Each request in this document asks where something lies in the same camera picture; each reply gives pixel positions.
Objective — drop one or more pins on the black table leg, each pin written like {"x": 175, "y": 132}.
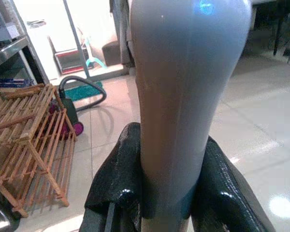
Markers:
{"x": 278, "y": 36}

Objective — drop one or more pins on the small black plug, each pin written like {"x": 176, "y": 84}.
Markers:
{"x": 289, "y": 52}

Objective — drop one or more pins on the blue cardboard box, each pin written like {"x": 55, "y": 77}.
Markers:
{"x": 12, "y": 82}

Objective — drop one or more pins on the silver door frame post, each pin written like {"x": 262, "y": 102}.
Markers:
{"x": 77, "y": 36}

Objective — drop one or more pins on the wooden slatted shoe rack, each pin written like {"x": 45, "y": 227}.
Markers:
{"x": 33, "y": 135}

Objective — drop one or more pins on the metal shelf unit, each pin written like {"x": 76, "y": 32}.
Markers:
{"x": 7, "y": 52}

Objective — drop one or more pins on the dark brown ottoman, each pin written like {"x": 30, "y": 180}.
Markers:
{"x": 111, "y": 52}

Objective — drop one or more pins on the green floor mat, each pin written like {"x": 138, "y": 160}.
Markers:
{"x": 82, "y": 94}

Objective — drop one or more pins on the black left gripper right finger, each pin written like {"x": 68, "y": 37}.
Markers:
{"x": 227, "y": 193}

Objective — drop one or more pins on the teal plastic stand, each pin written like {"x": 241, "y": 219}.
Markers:
{"x": 93, "y": 60}

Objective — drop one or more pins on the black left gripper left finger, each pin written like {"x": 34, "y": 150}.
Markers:
{"x": 118, "y": 174}

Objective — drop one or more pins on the grey curtain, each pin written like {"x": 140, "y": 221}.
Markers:
{"x": 123, "y": 36}

